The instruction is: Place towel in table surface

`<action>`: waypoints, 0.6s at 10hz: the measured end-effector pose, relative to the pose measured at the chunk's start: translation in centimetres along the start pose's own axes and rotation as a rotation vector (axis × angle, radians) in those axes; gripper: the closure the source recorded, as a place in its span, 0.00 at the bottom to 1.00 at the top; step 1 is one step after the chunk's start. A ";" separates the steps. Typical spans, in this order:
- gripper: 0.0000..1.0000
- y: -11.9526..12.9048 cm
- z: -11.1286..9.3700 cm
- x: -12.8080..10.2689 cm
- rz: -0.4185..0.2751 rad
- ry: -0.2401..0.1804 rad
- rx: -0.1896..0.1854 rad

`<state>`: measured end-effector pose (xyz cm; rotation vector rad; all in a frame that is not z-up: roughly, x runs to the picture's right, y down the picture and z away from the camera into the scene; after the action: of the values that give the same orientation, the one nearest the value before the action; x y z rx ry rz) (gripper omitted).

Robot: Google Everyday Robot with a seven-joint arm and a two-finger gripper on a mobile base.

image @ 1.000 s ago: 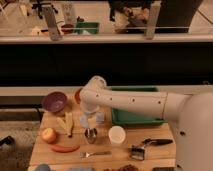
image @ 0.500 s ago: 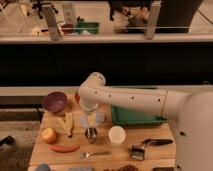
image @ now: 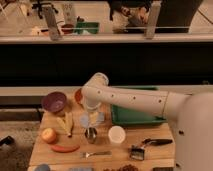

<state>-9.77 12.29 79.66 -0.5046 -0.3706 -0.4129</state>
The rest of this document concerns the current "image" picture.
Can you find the dark brown block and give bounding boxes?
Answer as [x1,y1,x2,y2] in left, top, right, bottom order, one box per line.
[152,167,173,171]

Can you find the purple bowl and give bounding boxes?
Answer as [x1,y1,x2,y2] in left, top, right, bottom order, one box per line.
[41,91,67,113]

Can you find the black object on floor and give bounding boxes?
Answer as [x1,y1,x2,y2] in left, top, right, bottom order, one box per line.
[0,136,15,146]

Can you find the silver fork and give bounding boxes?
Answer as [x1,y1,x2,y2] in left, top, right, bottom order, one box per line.
[80,151,112,158]

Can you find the red berries cluster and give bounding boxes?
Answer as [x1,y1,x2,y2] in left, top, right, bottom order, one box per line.
[103,164,139,171]

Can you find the orange bowl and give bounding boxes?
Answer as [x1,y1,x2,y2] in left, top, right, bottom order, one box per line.
[74,89,83,105]

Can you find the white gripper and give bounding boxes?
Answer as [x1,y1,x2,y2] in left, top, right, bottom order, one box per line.
[83,99,101,124]

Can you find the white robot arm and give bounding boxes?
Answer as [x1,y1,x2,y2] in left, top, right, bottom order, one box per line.
[82,72,213,171]

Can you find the right metal post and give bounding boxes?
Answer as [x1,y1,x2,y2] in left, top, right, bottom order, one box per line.
[145,1,161,39]

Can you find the light blue towel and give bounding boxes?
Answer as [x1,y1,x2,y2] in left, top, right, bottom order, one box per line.
[79,112,105,128]

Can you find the metal post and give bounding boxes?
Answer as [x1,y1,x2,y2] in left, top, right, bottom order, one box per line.
[145,1,161,39]
[43,6,61,41]

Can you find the blue ball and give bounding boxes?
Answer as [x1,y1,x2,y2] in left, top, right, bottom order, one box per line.
[34,164,51,171]

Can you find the white plastic cup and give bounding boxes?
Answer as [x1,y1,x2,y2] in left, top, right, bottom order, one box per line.
[108,126,126,144]

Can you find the green plastic tray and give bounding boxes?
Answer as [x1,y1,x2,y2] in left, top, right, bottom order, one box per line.
[110,86,168,127]

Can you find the red yellow apple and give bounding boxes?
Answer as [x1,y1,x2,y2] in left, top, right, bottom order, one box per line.
[41,128,57,143]

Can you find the small metal cup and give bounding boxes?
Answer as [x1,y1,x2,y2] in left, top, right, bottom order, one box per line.
[85,127,97,144]

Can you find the left metal post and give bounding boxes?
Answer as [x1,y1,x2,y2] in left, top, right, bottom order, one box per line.
[43,6,61,41]

